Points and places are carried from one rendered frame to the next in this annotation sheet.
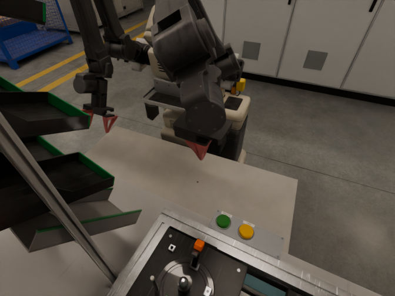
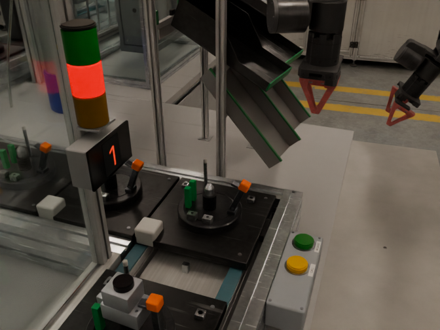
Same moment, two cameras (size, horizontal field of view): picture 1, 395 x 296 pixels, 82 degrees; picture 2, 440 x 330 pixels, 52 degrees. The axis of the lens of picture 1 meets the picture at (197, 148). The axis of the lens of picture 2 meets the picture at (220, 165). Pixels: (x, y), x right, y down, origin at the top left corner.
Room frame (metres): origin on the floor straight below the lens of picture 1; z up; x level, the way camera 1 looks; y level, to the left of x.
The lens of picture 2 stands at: (0.08, -0.76, 1.57)
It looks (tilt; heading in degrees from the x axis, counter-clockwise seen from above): 31 degrees down; 83
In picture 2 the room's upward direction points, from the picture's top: straight up
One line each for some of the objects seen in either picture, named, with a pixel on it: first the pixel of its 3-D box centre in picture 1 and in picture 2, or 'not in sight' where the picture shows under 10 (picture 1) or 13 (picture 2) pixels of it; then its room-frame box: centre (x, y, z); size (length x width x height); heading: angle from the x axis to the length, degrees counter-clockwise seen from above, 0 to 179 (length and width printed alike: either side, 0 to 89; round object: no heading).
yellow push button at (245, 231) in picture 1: (245, 231); (296, 266); (0.31, -0.14, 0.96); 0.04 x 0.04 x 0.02
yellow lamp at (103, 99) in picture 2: not in sight; (91, 107); (-0.04, -0.09, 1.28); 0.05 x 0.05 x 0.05
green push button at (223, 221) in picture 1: (223, 221); (303, 243); (0.34, -0.08, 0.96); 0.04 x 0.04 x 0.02
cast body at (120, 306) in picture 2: not in sight; (120, 295); (-0.01, -0.27, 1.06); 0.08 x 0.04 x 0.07; 150
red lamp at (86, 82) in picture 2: not in sight; (86, 76); (-0.04, -0.09, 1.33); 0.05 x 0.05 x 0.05
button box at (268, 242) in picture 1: (244, 236); (295, 277); (0.31, -0.14, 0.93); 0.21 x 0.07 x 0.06; 64
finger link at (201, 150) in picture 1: (197, 141); (319, 87); (0.36, 0.00, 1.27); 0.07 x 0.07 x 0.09; 64
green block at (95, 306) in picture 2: not in sight; (98, 317); (-0.05, -0.26, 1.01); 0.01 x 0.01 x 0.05; 64
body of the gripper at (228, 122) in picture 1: (203, 114); (323, 50); (0.35, -0.01, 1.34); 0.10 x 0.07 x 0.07; 64
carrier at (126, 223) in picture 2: not in sight; (109, 177); (-0.06, 0.14, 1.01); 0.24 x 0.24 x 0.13; 64
